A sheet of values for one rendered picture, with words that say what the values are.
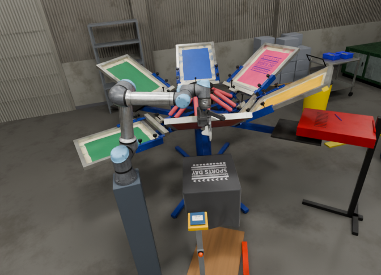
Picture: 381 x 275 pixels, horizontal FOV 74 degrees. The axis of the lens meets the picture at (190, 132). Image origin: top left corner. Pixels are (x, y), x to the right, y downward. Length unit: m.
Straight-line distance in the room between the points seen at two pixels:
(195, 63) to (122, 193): 2.60
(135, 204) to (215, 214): 0.67
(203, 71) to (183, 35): 2.65
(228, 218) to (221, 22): 5.16
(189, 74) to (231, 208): 2.23
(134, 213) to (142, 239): 0.28
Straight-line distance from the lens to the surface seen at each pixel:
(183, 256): 2.79
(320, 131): 2.53
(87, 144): 2.89
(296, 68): 6.66
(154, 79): 3.63
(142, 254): 2.25
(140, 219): 1.96
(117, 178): 1.76
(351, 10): 8.62
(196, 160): 2.28
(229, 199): 2.05
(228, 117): 1.68
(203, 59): 3.95
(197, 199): 2.02
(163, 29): 6.24
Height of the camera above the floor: 2.29
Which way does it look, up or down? 29 degrees down
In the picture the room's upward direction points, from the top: 5 degrees counter-clockwise
